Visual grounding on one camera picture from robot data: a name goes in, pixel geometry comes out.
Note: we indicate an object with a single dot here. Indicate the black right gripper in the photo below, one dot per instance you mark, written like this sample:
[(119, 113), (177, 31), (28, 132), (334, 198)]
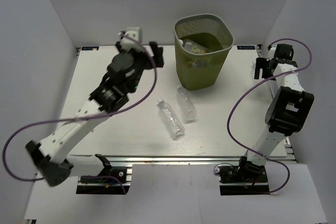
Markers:
[(262, 63)]

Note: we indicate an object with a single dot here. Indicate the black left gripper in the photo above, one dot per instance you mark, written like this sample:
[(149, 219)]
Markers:
[(155, 62)]

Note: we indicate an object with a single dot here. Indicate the square bottle yellow label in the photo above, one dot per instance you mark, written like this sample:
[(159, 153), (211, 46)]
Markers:
[(193, 47)]

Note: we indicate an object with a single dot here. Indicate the blue label water bottle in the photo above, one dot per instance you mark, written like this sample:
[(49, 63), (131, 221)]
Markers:
[(201, 63)]

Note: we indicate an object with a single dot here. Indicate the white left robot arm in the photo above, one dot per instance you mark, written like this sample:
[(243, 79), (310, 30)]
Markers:
[(52, 155)]

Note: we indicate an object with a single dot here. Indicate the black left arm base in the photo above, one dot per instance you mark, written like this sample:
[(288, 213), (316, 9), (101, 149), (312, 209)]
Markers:
[(115, 181)]

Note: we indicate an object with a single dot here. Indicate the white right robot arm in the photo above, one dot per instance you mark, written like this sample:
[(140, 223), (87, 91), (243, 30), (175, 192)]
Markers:
[(287, 112)]

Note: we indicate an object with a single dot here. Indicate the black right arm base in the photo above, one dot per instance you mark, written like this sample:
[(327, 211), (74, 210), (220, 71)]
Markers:
[(241, 181)]

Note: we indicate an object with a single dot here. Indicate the olive green mesh bin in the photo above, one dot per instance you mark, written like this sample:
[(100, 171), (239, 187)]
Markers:
[(209, 31)]

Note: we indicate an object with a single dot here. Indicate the clear bottle far right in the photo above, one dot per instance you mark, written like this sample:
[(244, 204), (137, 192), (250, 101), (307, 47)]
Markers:
[(253, 65)]

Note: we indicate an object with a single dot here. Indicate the right blue table sticker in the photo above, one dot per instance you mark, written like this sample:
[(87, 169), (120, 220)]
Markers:
[(245, 47)]

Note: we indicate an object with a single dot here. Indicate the blue table sticker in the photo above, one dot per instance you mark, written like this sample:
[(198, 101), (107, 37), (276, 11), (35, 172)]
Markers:
[(89, 48), (245, 47)]

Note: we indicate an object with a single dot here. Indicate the clear crumpled bottle centre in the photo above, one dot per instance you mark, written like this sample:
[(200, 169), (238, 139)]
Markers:
[(186, 104)]

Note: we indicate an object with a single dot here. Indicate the clear crumpled bottle centre-left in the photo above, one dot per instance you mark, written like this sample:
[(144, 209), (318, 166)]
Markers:
[(170, 120)]

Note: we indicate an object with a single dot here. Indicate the left blue table sticker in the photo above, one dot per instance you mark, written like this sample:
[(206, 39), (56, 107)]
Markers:
[(89, 48)]

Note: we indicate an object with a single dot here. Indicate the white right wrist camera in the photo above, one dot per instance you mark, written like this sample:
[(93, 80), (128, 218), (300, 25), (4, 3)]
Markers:
[(271, 52)]

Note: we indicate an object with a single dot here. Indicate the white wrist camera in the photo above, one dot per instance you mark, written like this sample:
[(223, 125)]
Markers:
[(271, 52), (131, 39)]

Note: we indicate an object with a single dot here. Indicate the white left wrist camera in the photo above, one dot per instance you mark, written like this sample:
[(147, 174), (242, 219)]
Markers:
[(131, 39)]

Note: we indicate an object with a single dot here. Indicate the aluminium table front rail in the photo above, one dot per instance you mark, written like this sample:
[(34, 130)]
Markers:
[(289, 159)]

